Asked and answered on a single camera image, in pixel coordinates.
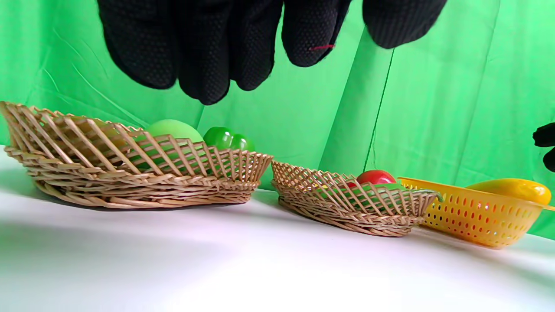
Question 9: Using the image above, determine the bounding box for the long green pepper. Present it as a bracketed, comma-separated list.
[330, 182, 443, 204]

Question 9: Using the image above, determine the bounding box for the green backdrop cloth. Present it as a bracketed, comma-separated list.
[0, 0, 555, 241]

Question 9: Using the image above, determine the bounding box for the round wicker basket container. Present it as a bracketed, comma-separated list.
[271, 160, 439, 237]

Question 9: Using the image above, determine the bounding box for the green bell pepper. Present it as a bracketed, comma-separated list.
[203, 127, 256, 152]

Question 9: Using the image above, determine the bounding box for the person's right hand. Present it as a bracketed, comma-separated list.
[532, 123, 555, 172]

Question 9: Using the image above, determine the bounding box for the yellow mango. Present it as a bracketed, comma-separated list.
[465, 178, 552, 206]

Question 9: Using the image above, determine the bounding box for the person's left hand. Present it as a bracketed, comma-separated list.
[96, 0, 448, 106]

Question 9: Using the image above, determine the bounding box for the oval wicker basket container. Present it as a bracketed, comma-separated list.
[0, 101, 274, 209]

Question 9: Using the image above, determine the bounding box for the green apple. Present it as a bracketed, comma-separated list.
[134, 119, 205, 172]

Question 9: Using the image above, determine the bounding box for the yellow plastic basket container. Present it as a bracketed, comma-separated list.
[398, 176, 555, 249]

